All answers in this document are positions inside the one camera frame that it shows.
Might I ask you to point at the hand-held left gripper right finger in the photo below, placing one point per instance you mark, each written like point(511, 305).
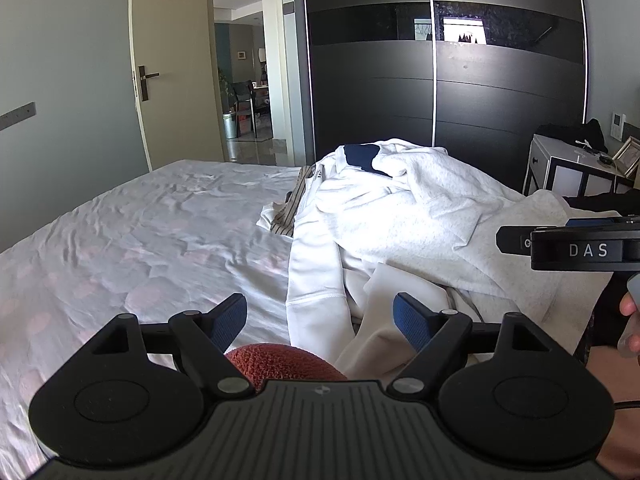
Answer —
point(409, 320)

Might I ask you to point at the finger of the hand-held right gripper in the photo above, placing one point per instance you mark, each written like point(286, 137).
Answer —
point(592, 223)
point(512, 240)

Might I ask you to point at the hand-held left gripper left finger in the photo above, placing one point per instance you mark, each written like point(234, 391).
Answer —
point(231, 317)

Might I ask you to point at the white jacket with navy lining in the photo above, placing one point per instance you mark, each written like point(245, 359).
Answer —
point(320, 240)

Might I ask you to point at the person's right hand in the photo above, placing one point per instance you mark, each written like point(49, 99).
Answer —
point(631, 310)

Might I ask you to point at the white nightstand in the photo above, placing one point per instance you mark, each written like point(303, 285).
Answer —
point(565, 172)

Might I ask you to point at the red-orange knitted object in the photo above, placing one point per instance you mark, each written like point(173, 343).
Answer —
point(285, 362)

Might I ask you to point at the black cloth on nightstand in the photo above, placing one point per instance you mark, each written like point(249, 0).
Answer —
point(570, 132)

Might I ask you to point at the striped cloth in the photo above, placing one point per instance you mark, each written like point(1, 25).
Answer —
point(284, 216)

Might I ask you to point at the black sliding wardrobe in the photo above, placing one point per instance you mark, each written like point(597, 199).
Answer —
point(450, 90)

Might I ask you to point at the metal trash can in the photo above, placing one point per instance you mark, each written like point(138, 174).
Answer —
point(230, 126)

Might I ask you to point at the dark chair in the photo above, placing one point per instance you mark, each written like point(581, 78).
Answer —
point(245, 97)

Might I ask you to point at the potted plant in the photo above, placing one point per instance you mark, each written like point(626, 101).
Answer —
point(225, 87)

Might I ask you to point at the beige door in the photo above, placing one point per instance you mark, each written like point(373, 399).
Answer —
point(175, 60)

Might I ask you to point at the picture frame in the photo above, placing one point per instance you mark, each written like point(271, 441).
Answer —
point(629, 156)

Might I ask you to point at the white wall panel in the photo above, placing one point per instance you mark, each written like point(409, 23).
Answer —
point(617, 125)

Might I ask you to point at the grey metal wall plate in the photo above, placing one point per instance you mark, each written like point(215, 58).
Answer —
point(17, 116)

